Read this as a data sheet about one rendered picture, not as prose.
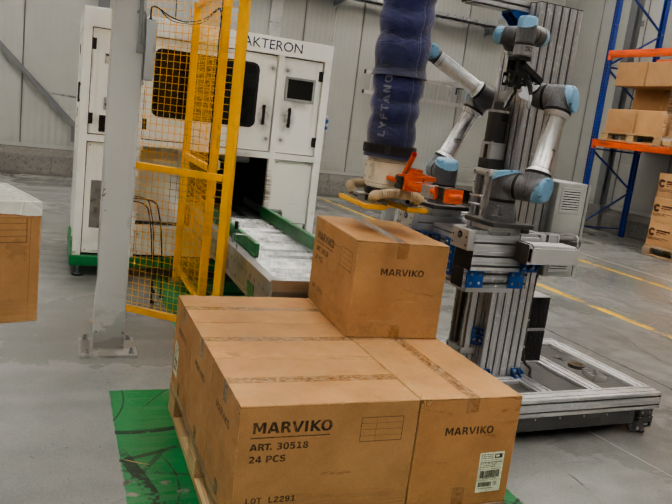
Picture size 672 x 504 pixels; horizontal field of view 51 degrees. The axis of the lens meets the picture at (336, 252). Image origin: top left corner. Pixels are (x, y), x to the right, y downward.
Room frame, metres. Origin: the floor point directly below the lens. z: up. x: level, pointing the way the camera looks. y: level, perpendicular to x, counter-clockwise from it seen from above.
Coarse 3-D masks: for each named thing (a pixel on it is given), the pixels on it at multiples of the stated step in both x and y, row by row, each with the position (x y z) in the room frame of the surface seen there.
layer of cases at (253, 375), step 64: (192, 320) 2.69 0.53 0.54; (256, 320) 2.79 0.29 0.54; (320, 320) 2.91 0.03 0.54; (192, 384) 2.58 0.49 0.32; (256, 384) 2.10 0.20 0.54; (320, 384) 2.17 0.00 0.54; (384, 384) 2.24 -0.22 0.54; (448, 384) 2.32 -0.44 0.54; (256, 448) 1.95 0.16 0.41; (320, 448) 2.02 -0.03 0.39; (384, 448) 2.11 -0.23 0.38; (448, 448) 2.20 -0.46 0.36; (512, 448) 2.30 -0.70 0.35
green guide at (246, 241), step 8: (216, 216) 5.03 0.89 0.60; (232, 224) 4.54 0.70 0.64; (232, 232) 4.54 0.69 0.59; (240, 232) 4.32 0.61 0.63; (232, 240) 4.18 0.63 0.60; (240, 240) 4.33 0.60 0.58; (248, 240) 4.15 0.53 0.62; (248, 248) 4.14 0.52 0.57; (256, 248) 3.98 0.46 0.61; (256, 256) 3.99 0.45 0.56
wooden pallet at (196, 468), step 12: (168, 408) 3.02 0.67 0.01; (180, 408) 2.75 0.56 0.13; (180, 420) 2.88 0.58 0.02; (180, 432) 2.77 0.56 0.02; (180, 444) 2.69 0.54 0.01; (192, 444) 2.48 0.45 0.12; (192, 456) 2.46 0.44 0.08; (192, 468) 2.44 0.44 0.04; (204, 468) 2.27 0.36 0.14; (192, 480) 2.42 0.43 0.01; (204, 480) 2.41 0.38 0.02; (204, 492) 2.32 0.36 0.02
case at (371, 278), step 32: (320, 224) 3.21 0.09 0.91; (352, 224) 3.11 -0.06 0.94; (384, 224) 3.24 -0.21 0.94; (320, 256) 3.16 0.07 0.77; (352, 256) 2.75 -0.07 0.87; (384, 256) 2.75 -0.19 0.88; (416, 256) 2.79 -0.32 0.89; (320, 288) 3.10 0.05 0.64; (352, 288) 2.71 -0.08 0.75; (384, 288) 2.75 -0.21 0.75; (416, 288) 2.80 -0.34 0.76; (352, 320) 2.72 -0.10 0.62; (384, 320) 2.76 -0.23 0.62; (416, 320) 2.81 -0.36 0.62
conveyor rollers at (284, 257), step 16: (240, 224) 5.16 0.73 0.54; (256, 224) 5.22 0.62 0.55; (272, 224) 5.35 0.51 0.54; (256, 240) 4.57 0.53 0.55; (272, 240) 4.69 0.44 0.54; (288, 240) 4.74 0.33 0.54; (272, 256) 4.14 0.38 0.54; (288, 256) 4.18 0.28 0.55; (304, 256) 4.23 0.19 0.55; (272, 272) 3.69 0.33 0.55; (288, 272) 3.80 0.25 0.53; (304, 272) 3.83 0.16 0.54
